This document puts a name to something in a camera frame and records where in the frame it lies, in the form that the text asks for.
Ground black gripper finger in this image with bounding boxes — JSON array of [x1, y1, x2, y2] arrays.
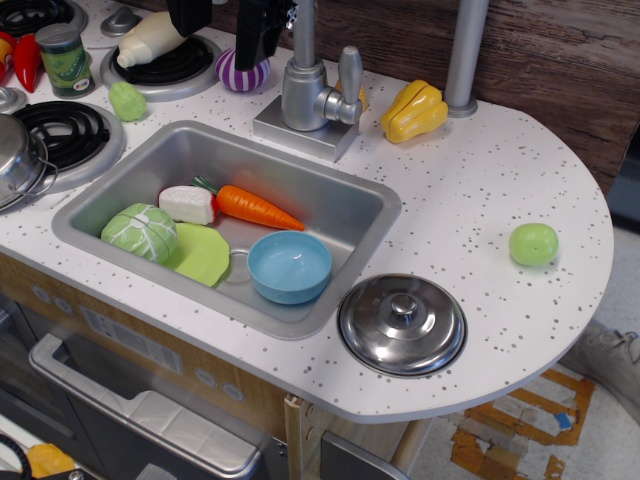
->
[[235, 0, 293, 71], [166, 0, 212, 37]]

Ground green toy pear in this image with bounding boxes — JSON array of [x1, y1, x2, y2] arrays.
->
[[509, 223, 559, 266]]

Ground blue plastic bowl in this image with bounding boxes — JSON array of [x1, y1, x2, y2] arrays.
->
[[247, 231, 332, 305]]

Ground white toy mayonnaise bottle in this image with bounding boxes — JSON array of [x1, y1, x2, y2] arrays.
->
[[116, 11, 187, 69]]

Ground rear black stove burner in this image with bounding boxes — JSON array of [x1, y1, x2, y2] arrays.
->
[[100, 35, 221, 103]]

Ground black stove burner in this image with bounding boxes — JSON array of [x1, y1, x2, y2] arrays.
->
[[100, 35, 221, 103], [13, 101, 126, 194]]

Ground purple striped toy onion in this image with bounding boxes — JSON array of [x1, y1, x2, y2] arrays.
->
[[215, 48, 271, 93]]

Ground grey stove knob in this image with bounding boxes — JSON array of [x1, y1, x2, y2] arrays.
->
[[100, 6, 142, 38]]

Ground silver toy faucet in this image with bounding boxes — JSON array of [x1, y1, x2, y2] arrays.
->
[[253, 1, 364, 162]]

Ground small green toy vegetable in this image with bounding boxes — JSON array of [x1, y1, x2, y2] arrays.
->
[[109, 81, 147, 122]]

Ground green toy can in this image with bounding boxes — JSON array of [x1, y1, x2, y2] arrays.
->
[[35, 23, 95, 98]]

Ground front black stove burner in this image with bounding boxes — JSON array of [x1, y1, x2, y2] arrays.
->
[[13, 101, 126, 194]]

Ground far left stove burner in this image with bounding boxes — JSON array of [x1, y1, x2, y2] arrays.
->
[[1, 0, 88, 38]]

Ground red toy chili pepper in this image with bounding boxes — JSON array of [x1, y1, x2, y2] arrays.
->
[[14, 34, 42, 93]]

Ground orange toy carrot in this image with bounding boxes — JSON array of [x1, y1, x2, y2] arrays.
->
[[191, 176, 305, 231]]

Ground yellow toy bell pepper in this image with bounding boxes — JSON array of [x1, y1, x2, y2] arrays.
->
[[381, 80, 449, 144]]

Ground white toy radish slice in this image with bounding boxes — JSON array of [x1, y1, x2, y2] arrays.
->
[[158, 185, 218, 225]]

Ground silver sink basin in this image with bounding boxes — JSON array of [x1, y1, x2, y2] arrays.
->
[[52, 121, 401, 339]]

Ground grey vertical pole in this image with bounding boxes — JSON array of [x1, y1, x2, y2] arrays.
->
[[444, 0, 489, 118]]

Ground green toy cabbage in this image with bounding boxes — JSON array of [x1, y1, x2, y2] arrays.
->
[[100, 203, 178, 263]]

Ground steel pot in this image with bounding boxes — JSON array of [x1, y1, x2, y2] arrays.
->
[[1, 114, 58, 210]]

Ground light green lettuce leaf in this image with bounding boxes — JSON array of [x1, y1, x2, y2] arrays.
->
[[163, 223, 230, 287]]

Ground steel pot lid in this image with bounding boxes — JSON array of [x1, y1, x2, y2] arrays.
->
[[337, 274, 468, 378]]

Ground yellow object at bottom left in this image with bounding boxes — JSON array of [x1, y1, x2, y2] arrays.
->
[[26, 443, 75, 479]]

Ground grey sneaker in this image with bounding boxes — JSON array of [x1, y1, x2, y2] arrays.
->
[[560, 320, 639, 422]]

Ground grey oven door handle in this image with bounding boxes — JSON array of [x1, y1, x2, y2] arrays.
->
[[29, 334, 269, 479]]

